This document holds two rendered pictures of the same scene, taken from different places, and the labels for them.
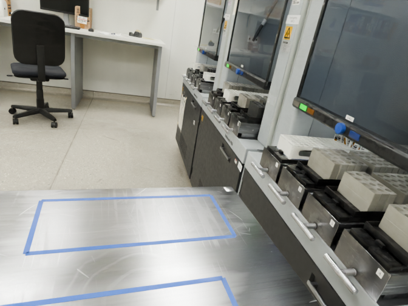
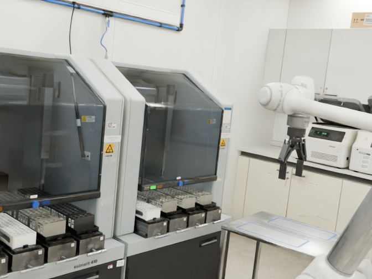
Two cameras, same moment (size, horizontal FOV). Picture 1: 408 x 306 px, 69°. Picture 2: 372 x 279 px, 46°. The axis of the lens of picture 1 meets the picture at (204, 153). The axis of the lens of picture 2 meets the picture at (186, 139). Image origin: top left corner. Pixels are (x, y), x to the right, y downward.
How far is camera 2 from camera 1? 2.65 m
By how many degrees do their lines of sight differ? 115
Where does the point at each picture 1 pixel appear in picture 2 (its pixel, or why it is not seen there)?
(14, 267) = (312, 240)
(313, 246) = (197, 231)
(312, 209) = (193, 220)
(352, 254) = (211, 216)
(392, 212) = (201, 197)
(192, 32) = not seen: outside the picture
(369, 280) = (217, 216)
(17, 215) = (306, 247)
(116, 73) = not seen: outside the picture
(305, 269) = (196, 244)
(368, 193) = (193, 199)
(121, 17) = not seen: outside the picture
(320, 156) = (169, 203)
